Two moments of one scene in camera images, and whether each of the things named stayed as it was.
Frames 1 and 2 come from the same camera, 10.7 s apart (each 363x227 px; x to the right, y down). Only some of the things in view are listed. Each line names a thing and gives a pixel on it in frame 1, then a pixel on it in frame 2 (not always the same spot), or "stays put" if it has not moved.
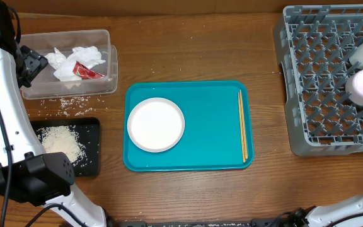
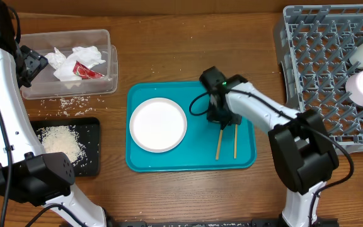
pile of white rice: [64, 139] stays put
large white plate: [155, 125] stays put
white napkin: [86, 56] stays put
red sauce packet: [85, 73] stays put
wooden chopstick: [241, 127] → [218, 149]
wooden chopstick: [243, 123] → [236, 140]
